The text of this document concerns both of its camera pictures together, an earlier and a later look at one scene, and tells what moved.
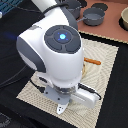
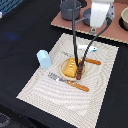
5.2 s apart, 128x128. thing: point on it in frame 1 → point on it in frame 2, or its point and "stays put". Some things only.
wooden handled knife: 97,62 stays put
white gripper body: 75,93 → 99,12
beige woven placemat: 96,77 stays put
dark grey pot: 73,7 stays put
